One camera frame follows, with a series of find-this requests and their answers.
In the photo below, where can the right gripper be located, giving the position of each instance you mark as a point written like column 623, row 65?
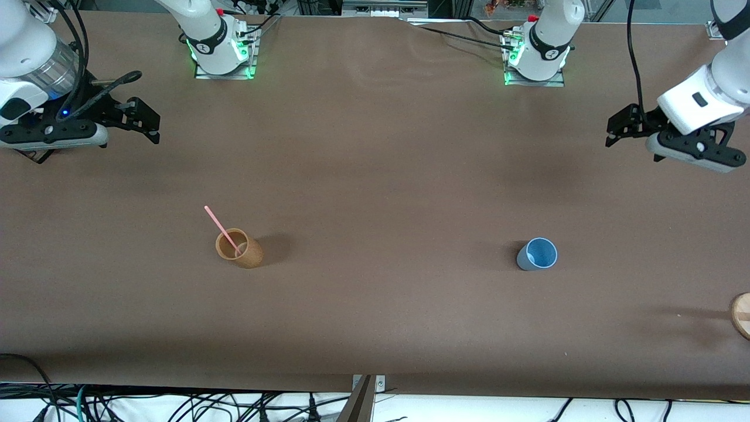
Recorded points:
column 101, row 108

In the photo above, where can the silver metal profile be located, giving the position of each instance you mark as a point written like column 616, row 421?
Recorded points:
column 384, row 7

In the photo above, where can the round wooden board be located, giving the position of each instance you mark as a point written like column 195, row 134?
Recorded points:
column 743, row 316

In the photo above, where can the dark camera post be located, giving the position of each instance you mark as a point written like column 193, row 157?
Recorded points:
column 357, row 407

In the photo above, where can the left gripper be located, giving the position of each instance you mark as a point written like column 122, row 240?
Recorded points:
column 644, row 121

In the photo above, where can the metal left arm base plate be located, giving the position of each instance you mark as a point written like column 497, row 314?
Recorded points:
column 536, row 82

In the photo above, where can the brown cup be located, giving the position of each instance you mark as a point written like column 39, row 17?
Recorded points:
column 249, row 255

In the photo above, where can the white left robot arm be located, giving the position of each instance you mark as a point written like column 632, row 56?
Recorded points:
column 551, row 35

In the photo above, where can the silver table edge bracket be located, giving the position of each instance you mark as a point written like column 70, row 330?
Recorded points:
column 379, row 384

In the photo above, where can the aluminium frame corner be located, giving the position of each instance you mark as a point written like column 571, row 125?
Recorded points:
column 716, row 30

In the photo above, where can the blue cup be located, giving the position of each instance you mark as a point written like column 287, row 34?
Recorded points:
column 540, row 253

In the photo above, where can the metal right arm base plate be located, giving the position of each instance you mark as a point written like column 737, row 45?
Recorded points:
column 253, row 55

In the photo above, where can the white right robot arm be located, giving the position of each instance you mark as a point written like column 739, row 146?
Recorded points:
column 205, row 35

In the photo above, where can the pink chopstick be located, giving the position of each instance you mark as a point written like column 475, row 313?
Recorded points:
column 220, row 223

